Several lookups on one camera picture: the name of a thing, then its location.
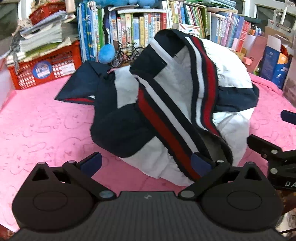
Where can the row of tall thin blue books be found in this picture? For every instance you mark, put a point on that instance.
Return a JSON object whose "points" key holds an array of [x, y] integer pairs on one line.
{"points": [[89, 32]]}

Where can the small red plastic basket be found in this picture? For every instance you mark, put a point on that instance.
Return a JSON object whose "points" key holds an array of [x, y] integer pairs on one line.
{"points": [[46, 11]]}

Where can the brown cardboard box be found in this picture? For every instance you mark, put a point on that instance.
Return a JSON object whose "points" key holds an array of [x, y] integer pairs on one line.
{"points": [[255, 51]]}

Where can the white post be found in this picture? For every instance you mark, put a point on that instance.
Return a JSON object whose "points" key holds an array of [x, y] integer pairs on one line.
{"points": [[70, 10]]}

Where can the blue plush toy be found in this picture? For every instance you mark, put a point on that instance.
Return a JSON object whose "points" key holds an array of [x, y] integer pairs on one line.
{"points": [[111, 1], [144, 2]]}

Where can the pink rabbit print blanket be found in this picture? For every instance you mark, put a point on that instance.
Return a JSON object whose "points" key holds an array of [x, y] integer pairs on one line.
{"points": [[46, 129]]}

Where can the stack of books and papers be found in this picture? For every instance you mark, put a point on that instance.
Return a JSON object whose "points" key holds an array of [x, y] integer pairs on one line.
{"points": [[41, 37]]}

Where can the navy white red striped jacket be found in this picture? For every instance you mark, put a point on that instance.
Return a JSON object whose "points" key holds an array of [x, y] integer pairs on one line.
{"points": [[120, 129]]}

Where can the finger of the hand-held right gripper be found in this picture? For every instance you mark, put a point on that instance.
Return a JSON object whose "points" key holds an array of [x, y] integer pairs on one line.
{"points": [[266, 148], [289, 117]]}

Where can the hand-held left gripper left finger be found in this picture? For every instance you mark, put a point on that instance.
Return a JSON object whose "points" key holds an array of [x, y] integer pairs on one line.
{"points": [[92, 162]]}

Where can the grey cloth strip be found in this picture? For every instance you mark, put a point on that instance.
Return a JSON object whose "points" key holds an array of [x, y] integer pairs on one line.
{"points": [[16, 46]]}

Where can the white colourful printed box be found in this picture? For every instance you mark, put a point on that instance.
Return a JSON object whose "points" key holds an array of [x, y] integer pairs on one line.
{"points": [[189, 29]]}

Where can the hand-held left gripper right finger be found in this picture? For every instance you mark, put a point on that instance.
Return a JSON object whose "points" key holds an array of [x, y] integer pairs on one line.
{"points": [[200, 164]]}

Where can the miniature black bicycle model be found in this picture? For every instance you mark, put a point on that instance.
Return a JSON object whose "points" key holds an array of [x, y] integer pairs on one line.
{"points": [[116, 59]]}

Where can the small pink plastic object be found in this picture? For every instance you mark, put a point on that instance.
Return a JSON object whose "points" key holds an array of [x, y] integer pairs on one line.
{"points": [[248, 61]]}

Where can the white plastic pipe frame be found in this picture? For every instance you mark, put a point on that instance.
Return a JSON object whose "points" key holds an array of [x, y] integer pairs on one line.
{"points": [[281, 16]]}

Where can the blue plush ball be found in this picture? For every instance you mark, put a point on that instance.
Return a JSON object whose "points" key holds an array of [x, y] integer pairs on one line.
{"points": [[106, 53]]}

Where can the stack of green folders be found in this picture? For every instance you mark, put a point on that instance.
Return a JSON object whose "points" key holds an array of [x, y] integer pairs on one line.
{"points": [[219, 3]]}

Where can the row of colourful shelf books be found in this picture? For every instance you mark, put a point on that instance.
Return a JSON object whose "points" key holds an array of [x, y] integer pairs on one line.
{"points": [[192, 14], [134, 30], [231, 30]]}

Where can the white foam board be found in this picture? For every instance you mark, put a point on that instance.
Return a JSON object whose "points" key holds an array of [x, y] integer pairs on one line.
{"points": [[5, 85]]}

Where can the blue printed carton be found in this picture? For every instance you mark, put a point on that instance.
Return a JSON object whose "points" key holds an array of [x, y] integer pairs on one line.
{"points": [[270, 62]]}

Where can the red plastic crate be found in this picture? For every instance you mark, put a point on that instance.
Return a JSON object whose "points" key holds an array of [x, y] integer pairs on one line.
{"points": [[62, 58]]}

